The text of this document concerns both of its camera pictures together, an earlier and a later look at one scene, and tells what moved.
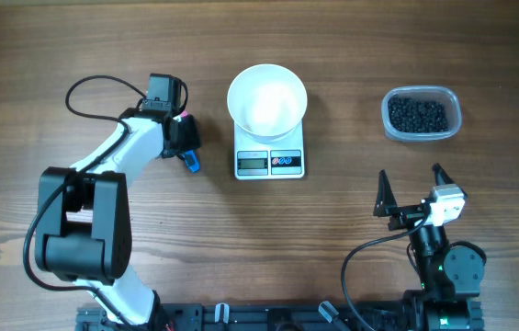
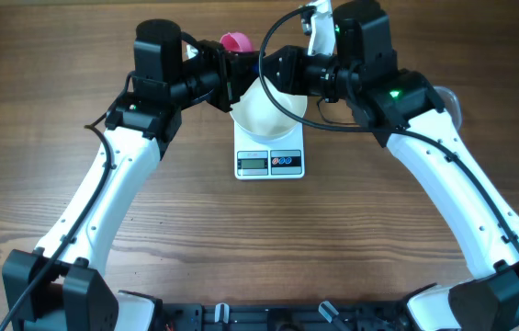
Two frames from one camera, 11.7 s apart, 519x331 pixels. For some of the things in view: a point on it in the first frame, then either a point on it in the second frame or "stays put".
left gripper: (191, 140) -> (230, 66)
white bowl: (266, 102) stays put
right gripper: (387, 202) -> (291, 77)
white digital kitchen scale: (262, 161) stays put
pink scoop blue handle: (191, 157) -> (236, 42)
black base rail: (277, 317) stays put
